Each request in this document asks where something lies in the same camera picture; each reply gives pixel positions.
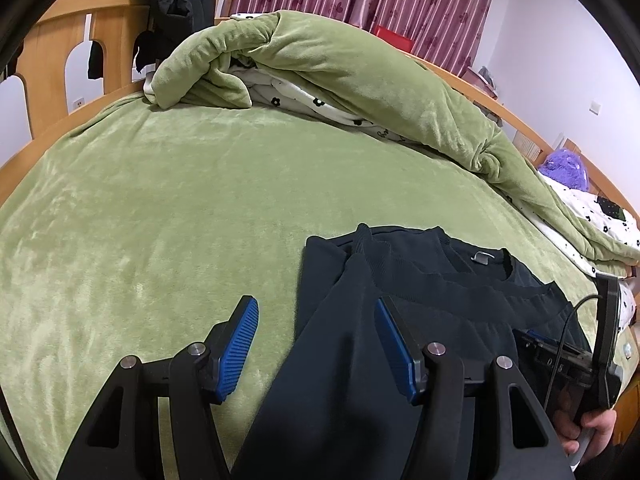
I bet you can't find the black cable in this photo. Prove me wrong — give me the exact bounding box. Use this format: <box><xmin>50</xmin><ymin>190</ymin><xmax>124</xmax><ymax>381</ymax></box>
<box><xmin>544</xmin><ymin>296</ymin><xmax>602</xmax><ymax>411</ymax></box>

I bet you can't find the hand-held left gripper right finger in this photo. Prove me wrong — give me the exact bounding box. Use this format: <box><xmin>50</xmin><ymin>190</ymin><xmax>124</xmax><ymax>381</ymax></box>
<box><xmin>374</xmin><ymin>296</ymin><xmax>576</xmax><ymax>480</ymax></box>

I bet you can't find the wooden shelf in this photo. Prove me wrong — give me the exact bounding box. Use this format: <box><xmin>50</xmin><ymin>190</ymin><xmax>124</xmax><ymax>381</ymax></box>
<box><xmin>462</xmin><ymin>65</ymin><xmax>502</xmax><ymax>101</ymax></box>

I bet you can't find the red box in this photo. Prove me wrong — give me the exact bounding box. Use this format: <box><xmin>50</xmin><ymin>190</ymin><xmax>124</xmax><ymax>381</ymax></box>
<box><xmin>372</xmin><ymin>25</ymin><xmax>414</xmax><ymax>54</ymax></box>

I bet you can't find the dark navy sweatshirt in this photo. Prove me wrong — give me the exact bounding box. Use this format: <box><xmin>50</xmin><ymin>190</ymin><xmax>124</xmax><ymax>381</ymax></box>
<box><xmin>232</xmin><ymin>225</ymin><xmax>593</xmax><ymax>480</ymax></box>

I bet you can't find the green quilt with floral lining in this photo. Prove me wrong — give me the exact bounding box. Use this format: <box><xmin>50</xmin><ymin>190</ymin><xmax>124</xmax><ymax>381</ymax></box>
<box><xmin>144</xmin><ymin>10</ymin><xmax>640</xmax><ymax>278</ymax></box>

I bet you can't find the person's right hand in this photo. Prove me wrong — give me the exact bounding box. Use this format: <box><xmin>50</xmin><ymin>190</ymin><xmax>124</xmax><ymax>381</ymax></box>
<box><xmin>552</xmin><ymin>390</ymin><xmax>617</xmax><ymax>466</ymax></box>

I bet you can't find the green plush bed sheet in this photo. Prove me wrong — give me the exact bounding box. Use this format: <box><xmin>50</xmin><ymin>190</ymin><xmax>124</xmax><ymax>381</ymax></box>
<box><xmin>0</xmin><ymin>92</ymin><xmax>640</xmax><ymax>480</ymax></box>

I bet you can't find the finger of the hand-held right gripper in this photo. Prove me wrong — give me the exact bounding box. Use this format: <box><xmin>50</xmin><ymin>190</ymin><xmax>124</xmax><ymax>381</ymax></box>
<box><xmin>512</xmin><ymin>329</ymin><xmax>596</xmax><ymax>386</ymax></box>

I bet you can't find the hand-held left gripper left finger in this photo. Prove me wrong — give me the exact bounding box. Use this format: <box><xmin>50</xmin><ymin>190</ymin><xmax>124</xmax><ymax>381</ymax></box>
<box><xmin>56</xmin><ymin>295</ymin><xmax>260</xmax><ymax>480</ymax></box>

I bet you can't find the purple plush toy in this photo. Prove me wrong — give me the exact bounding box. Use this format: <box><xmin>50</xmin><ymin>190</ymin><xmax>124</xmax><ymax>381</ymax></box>
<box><xmin>540</xmin><ymin>149</ymin><xmax>589</xmax><ymax>192</ymax></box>

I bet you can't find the wooden bed frame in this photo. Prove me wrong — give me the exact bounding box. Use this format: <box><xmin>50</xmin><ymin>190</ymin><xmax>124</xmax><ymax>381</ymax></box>
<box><xmin>0</xmin><ymin>0</ymin><xmax>640</xmax><ymax>446</ymax></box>

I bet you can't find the maroon floral curtain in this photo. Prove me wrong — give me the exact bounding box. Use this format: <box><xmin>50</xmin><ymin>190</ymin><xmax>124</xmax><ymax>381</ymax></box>
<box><xmin>227</xmin><ymin>0</ymin><xmax>501</xmax><ymax>79</ymax></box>

